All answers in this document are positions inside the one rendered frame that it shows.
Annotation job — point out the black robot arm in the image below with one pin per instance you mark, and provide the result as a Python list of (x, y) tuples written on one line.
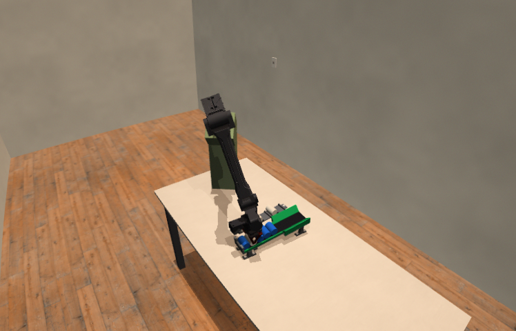
[(221, 121)]

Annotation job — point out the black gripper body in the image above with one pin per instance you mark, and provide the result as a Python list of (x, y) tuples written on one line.
[(252, 234)]

